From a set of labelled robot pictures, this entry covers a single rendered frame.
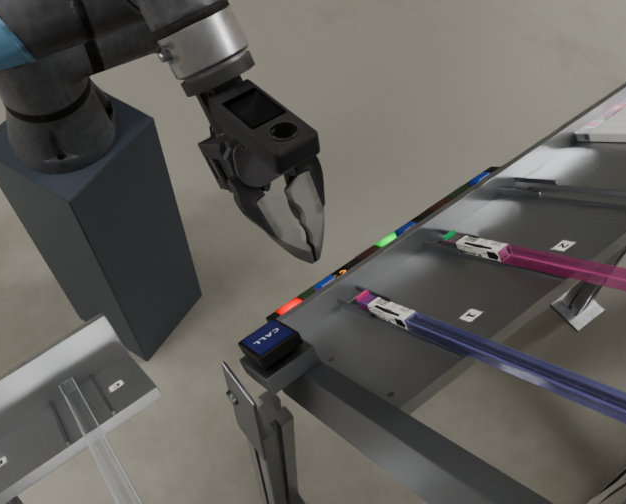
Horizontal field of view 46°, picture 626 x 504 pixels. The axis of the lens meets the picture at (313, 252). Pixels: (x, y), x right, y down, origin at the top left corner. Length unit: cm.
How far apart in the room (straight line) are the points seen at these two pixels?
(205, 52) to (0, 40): 20
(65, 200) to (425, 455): 70
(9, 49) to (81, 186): 33
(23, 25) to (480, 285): 48
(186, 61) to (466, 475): 42
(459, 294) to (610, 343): 98
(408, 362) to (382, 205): 110
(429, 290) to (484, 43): 143
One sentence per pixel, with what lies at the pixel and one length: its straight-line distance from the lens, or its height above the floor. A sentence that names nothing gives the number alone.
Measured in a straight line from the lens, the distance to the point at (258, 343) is 62.
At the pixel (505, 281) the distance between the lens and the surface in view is 65.
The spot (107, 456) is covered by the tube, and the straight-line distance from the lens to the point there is 55.
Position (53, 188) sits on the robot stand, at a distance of 107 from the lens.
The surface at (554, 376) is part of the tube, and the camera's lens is 50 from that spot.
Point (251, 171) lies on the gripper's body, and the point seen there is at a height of 82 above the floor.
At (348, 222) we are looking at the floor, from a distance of 164.
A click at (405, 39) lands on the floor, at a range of 202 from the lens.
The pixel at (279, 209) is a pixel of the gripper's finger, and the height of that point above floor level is 78.
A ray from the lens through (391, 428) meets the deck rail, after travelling 51.
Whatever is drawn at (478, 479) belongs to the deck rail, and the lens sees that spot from 45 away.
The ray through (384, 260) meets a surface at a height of 73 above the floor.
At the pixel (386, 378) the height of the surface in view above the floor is 82.
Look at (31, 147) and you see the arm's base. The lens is 106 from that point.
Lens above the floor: 136
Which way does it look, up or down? 59 degrees down
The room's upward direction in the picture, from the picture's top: straight up
